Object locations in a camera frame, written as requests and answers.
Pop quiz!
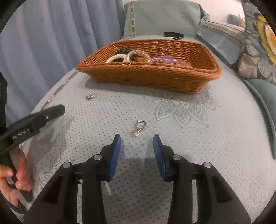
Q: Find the blue curtain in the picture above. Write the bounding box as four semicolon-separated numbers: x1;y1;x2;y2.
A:
0;0;128;122

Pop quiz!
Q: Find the clear crystal bead bracelet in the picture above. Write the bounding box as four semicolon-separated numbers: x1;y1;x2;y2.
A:
126;49;152;62

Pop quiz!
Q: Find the brown wicker basket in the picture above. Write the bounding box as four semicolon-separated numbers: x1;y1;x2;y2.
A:
76;39;222;95

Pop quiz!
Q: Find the purple coil bracelet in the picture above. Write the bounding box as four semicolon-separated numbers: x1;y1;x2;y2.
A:
150;55;178;65

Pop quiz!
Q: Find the dark brown hair tie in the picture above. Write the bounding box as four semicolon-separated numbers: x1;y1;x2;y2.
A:
114;49;132;56

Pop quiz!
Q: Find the gold clasp charm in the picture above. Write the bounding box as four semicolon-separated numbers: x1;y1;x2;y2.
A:
132;120;147;137

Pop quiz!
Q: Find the person's left hand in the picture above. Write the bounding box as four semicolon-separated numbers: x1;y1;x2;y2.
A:
0;149;33;207

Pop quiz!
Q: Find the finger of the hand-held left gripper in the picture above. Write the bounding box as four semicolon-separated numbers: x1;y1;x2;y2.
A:
28;105;66;131

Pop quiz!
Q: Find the floral cushion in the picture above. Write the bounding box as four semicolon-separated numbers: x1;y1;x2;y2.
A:
237;0;276;84

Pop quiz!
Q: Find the plain teal cushion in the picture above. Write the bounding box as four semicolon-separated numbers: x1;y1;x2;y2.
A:
242;77;276;160

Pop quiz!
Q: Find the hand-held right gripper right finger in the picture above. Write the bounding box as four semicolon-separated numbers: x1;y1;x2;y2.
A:
153;134;252;224

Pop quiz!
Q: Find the striped blue cushion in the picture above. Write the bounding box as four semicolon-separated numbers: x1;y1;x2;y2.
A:
197;19;247;65

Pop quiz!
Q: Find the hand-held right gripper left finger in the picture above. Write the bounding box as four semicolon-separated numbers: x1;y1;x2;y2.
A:
23;134;121;224

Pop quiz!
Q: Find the black strap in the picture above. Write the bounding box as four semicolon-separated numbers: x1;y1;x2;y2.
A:
163;32;184;40

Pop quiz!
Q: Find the white bead bracelet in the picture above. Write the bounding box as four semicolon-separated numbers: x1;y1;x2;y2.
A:
105;54;130;63

